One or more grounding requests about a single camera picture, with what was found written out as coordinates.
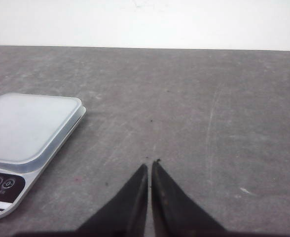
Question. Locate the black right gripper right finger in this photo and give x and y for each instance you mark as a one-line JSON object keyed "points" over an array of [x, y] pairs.
{"points": [[175, 213]]}

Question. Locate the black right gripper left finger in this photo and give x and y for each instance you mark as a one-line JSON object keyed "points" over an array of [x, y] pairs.
{"points": [[125, 213]]}

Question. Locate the silver digital kitchen scale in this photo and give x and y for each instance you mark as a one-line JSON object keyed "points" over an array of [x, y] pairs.
{"points": [[32, 130]]}

